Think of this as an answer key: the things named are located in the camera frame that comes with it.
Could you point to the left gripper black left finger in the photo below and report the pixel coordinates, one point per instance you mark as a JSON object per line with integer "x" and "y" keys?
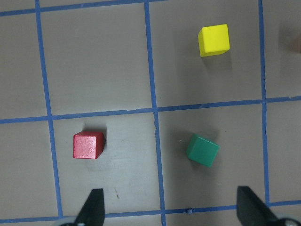
{"x": 92, "y": 212}

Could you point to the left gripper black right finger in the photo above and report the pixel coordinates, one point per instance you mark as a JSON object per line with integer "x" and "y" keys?
{"x": 251, "y": 211}

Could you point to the red wooden block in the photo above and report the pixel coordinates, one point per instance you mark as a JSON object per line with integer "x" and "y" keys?
{"x": 88, "y": 144}

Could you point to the green wooden block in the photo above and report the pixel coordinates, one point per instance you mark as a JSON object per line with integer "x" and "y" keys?
{"x": 202, "y": 150}

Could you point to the yellow wooden block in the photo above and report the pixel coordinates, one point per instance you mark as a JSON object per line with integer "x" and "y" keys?
{"x": 213, "y": 40}

